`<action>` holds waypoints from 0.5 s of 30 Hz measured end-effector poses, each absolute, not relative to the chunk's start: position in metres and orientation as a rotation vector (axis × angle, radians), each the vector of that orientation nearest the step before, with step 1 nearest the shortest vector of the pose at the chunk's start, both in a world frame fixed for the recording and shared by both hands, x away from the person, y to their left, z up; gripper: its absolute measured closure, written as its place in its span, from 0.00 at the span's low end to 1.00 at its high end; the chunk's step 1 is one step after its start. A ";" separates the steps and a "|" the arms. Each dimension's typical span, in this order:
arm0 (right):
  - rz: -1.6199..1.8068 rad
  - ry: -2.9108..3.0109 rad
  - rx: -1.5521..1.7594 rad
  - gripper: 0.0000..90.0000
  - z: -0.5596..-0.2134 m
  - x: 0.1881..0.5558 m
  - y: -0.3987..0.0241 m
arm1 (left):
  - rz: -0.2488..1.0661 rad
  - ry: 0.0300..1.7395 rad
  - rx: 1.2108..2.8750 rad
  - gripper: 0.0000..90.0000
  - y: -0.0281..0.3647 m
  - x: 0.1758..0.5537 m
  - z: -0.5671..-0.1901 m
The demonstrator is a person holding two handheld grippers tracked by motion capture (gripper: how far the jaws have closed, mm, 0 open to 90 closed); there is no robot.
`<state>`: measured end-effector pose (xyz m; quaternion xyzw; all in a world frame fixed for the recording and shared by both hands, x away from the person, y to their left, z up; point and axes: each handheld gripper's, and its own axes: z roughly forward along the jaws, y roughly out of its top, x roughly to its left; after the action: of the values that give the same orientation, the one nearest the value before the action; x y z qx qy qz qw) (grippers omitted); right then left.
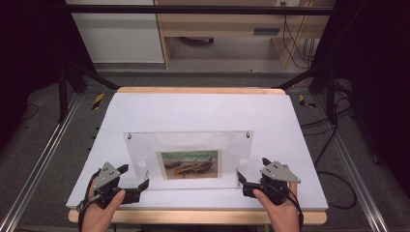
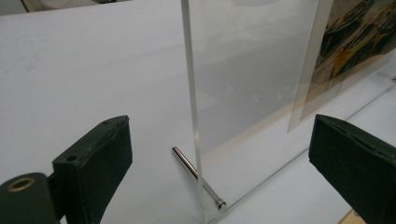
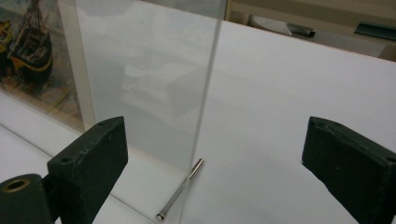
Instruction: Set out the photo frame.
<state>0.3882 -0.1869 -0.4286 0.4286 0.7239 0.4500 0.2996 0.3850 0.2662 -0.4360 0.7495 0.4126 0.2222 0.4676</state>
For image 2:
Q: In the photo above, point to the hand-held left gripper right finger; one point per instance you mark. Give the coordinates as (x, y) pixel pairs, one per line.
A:
(358, 168)

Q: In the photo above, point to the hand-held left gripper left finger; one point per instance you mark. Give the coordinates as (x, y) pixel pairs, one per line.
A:
(93, 161)

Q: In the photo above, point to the clear acrylic photo frame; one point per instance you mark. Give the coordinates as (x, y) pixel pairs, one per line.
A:
(249, 77)

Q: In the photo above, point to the wooden table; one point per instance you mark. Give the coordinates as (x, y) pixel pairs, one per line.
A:
(350, 217)

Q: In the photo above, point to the painted picture print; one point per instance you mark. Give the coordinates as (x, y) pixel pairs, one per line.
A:
(351, 46)

